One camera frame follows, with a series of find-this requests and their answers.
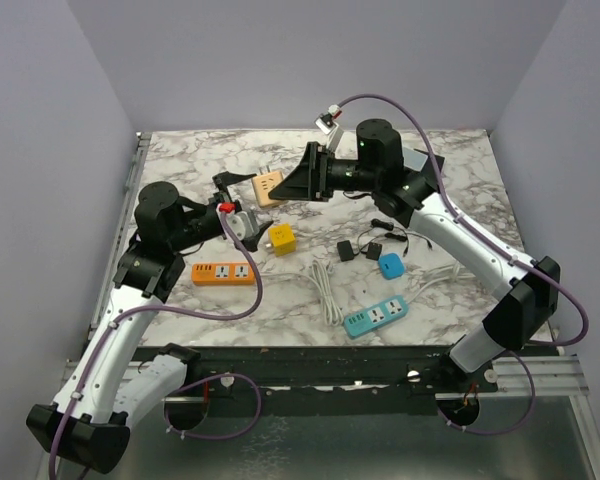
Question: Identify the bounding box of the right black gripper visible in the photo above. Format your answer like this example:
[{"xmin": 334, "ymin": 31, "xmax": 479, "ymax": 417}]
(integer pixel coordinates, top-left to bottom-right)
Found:
[{"xmin": 271, "ymin": 141, "xmax": 380, "ymax": 202}]

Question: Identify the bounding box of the beige cube socket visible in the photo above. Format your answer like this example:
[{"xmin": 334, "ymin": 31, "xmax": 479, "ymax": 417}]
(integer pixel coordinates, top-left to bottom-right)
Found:
[{"xmin": 251, "ymin": 170, "xmax": 285, "ymax": 209}]

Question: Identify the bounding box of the yellow cube socket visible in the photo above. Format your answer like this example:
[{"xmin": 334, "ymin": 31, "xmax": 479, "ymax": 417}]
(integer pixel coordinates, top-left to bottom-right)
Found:
[{"xmin": 267, "ymin": 224, "xmax": 297, "ymax": 257}]

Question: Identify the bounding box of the orange power strip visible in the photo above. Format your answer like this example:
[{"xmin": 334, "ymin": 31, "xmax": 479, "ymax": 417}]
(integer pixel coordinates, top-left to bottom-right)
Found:
[{"xmin": 191, "ymin": 262, "xmax": 256, "ymax": 286}]

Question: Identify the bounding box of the white orange-strip cable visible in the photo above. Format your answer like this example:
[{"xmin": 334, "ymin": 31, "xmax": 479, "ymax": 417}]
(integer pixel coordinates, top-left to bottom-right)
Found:
[{"xmin": 253, "ymin": 259, "xmax": 345, "ymax": 327}]

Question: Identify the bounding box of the teal power strip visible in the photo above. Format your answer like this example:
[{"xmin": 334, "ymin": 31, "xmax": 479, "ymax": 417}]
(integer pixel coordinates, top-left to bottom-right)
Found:
[{"xmin": 343, "ymin": 295, "xmax": 409, "ymax": 339}]

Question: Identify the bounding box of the white teal-strip cable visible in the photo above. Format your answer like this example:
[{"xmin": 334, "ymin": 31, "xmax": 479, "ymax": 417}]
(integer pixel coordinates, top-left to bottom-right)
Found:
[{"xmin": 407, "ymin": 262, "xmax": 474, "ymax": 304}]

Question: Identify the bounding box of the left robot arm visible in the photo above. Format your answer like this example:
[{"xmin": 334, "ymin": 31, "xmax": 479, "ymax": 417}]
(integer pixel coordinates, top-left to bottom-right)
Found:
[{"xmin": 26, "ymin": 172, "xmax": 270, "ymax": 479}]

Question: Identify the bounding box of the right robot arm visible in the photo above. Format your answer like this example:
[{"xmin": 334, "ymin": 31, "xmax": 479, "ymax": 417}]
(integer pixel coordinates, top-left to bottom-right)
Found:
[{"xmin": 270, "ymin": 119, "xmax": 560, "ymax": 391}]

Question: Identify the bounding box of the black power adapter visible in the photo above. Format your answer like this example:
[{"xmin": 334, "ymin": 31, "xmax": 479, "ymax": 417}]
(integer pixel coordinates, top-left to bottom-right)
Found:
[{"xmin": 336, "ymin": 240, "xmax": 356, "ymax": 262}]

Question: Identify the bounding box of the grey rectangular box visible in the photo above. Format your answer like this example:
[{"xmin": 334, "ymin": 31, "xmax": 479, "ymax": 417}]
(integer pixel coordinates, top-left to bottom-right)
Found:
[{"xmin": 403, "ymin": 148, "xmax": 428, "ymax": 172}]

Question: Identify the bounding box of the blue flat charger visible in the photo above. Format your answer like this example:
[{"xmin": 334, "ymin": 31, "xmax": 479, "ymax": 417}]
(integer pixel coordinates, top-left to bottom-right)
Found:
[{"xmin": 377, "ymin": 253, "xmax": 406, "ymax": 280}]

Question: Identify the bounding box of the black mat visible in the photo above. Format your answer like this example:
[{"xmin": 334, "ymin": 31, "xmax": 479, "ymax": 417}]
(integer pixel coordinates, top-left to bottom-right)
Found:
[{"xmin": 413, "ymin": 149, "xmax": 445, "ymax": 185}]

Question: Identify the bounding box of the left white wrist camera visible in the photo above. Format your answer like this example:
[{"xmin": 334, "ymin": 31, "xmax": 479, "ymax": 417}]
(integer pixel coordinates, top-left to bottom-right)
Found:
[{"xmin": 218, "ymin": 202, "xmax": 258, "ymax": 240}]

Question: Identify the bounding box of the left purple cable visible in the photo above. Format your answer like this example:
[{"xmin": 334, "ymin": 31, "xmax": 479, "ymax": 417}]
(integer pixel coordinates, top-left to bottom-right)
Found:
[{"xmin": 47, "ymin": 207, "xmax": 264, "ymax": 480}]

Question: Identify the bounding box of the purple cable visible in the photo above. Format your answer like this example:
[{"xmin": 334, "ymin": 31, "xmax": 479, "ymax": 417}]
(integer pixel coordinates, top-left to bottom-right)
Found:
[
  {"xmin": 337, "ymin": 93, "xmax": 590, "ymax": 439},
  {"xmin": 47, "ymin": 207, "xmax": 264, "ymax": 480}
]

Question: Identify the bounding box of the black plug adapter with cable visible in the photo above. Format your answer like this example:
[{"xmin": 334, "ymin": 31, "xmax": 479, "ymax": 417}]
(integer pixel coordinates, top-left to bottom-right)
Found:
[{"xmin": 354, "ymin": 218, "xmax": 433, "ymax": 260}]

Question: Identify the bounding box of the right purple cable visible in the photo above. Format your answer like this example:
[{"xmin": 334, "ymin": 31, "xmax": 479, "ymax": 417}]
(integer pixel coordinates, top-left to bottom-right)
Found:
[{"xmin": 337, "ymin": 93, "xmax": 590, "ymax": 439}]

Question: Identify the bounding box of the aluminium frame rail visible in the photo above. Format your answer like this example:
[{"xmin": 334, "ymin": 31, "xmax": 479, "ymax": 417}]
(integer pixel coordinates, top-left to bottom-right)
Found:
[{"xmin": 54, "ymin": 352, "xmax": 588, "ymax": 417}]

